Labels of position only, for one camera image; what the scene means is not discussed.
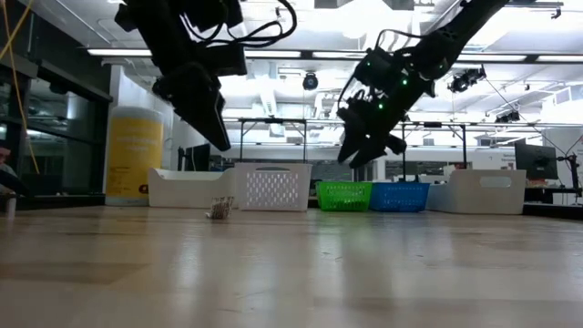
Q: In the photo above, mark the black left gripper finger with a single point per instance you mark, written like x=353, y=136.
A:
x=209, y=120

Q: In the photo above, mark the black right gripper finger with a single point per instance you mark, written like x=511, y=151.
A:
x=371, y=152
x=351, y=146

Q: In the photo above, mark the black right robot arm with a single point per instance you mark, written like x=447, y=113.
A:
x=455, y=32

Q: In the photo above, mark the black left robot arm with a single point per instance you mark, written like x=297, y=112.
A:
x=159, y=27

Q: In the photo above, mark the green plastic basket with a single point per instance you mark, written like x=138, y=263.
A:
x=344, y=196

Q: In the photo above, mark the blue plastic basket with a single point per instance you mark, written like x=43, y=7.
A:
x=398, y=197

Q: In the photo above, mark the white solid plastic bin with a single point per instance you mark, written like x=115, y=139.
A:
x=182, y=187

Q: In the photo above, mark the yellow wipes canister white lid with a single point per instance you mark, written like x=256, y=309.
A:
x=132, y=150

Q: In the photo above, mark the small white printed sachet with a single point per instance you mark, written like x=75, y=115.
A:
x=221, y=207

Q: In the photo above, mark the white perforated plastic basket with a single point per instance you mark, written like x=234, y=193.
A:
x=273, y=187

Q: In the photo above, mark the black overhead light beam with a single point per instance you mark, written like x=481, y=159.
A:
x=306, y=54

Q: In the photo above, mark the person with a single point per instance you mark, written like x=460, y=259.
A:
x=4, y=171

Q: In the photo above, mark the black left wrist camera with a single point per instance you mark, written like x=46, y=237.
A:
x=228, y=59

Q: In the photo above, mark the black metal table frame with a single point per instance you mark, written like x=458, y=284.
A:
x=432, y=124
x=273, y=120

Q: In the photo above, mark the black ceiling camera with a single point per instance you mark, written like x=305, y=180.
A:
x=464, y=81
x=310, y=82
x=508, y=117

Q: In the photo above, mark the small white post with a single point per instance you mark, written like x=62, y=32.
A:
x=11, y=205

